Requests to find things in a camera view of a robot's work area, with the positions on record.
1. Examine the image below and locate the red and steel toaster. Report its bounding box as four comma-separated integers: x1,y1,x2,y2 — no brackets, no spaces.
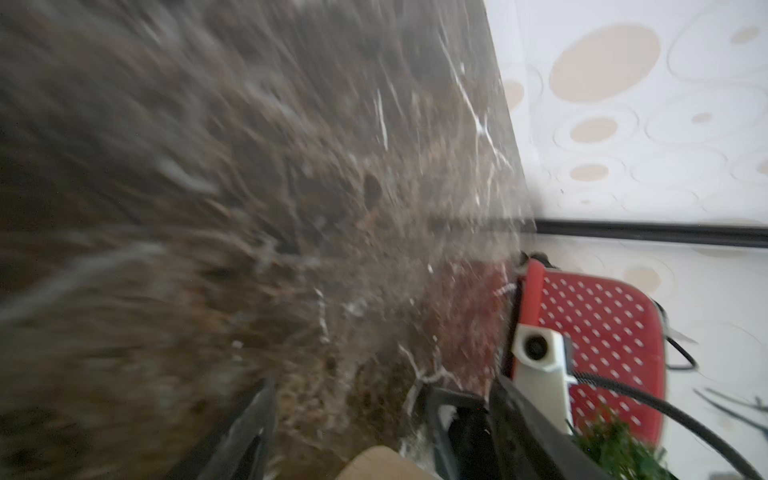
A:
503,260,666,446

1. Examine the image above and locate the small green christmas tree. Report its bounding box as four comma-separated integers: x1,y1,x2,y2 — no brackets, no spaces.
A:
570,411,676,480

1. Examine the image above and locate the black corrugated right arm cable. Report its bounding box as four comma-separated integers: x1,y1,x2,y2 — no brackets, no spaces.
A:
572,371,763,480

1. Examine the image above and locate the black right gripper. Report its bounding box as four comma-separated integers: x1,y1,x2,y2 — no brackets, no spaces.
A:
425,388,501,479

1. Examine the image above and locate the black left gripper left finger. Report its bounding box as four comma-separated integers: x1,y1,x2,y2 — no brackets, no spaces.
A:
165,380,276,480

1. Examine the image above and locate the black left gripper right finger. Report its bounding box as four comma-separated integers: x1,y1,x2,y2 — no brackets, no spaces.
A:
488,377,609,480

